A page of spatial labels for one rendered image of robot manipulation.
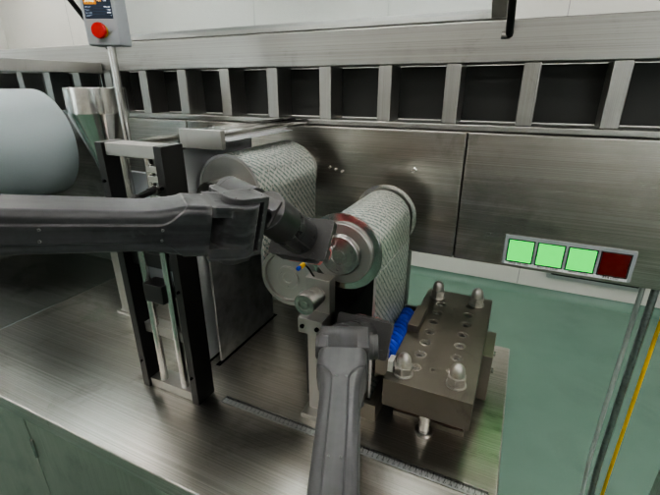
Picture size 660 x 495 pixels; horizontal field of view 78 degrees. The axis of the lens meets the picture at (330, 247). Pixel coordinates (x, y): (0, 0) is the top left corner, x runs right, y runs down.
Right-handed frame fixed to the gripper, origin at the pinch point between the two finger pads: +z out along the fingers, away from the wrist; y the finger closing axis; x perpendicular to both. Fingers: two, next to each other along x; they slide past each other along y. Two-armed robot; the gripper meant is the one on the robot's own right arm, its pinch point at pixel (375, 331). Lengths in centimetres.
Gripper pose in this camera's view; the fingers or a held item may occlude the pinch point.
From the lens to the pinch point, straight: 82.4
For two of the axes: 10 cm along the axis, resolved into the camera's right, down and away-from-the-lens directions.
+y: 9.1, 1.6, -3.8
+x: 1.9, -9.8, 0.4
